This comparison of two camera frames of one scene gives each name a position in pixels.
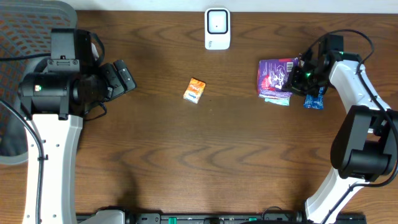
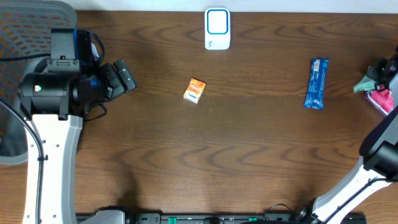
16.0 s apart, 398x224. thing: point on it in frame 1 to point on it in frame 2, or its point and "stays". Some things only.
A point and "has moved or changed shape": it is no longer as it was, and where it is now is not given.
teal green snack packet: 283,101 has moved or changed shape
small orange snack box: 194,90 stays
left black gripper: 115,78 stays
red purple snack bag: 273,74 has moved or changed shape
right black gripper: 293,85 to 377,74
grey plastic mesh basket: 25,28 stays
